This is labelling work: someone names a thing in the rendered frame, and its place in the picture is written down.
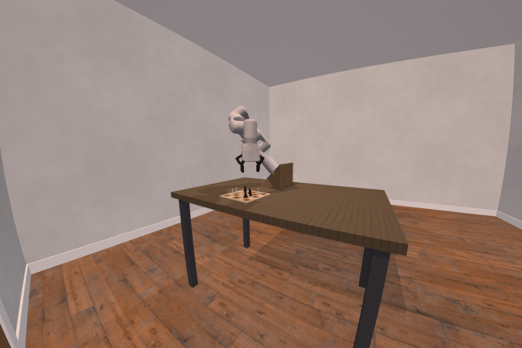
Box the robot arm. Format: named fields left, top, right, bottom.
left=228, top=106, right=279, bottom=174

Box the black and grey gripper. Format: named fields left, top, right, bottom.
left=236, top=143, right=264, bottom=173

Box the brown and cream chessboard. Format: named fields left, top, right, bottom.
left=220, top=190, right=271, bottom=203

